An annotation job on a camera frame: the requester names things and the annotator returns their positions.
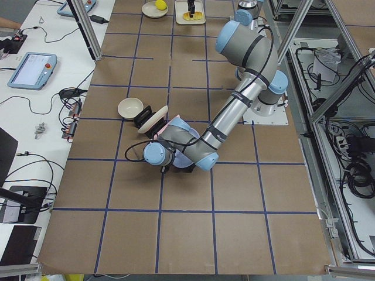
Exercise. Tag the cream plate in rack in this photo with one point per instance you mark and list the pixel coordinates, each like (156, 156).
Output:
(153, 120)

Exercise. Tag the cream bowl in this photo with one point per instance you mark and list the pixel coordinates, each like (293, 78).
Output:
(129, 108)

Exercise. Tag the blue plate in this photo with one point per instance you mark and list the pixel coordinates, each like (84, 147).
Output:
(181, 161)

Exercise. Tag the yellow lemon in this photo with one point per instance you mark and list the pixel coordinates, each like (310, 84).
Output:
(160, 5)

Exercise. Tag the aluminium frame post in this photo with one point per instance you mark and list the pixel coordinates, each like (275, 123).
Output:
(84, 23)

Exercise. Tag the black dish rack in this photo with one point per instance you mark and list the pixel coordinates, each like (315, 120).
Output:
(143, 115)

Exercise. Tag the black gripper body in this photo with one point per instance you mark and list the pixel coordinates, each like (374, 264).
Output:
(184, 168)
(191, 4)

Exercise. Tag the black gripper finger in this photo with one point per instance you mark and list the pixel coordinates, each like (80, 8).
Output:
(191, 11)

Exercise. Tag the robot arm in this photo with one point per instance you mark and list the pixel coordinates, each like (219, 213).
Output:
(243, 8)
(258, 57)

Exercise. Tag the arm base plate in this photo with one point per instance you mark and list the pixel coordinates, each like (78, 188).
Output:
(267, 109)

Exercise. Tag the black laptop computer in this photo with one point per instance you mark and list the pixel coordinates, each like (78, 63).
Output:
(22, 206)

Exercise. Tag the orange striped bread loaf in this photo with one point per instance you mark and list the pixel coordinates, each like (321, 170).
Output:
(193, 16)

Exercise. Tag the white paper bag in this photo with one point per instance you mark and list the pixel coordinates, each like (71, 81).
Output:
(326, 63)

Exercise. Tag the pink plate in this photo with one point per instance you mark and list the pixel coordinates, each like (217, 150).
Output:
(163, 128)

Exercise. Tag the white plate under lemon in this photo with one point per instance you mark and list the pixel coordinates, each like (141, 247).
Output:
(149, 10)

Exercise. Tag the white rectangular tray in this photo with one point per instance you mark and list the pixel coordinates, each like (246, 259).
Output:
(181, 8)

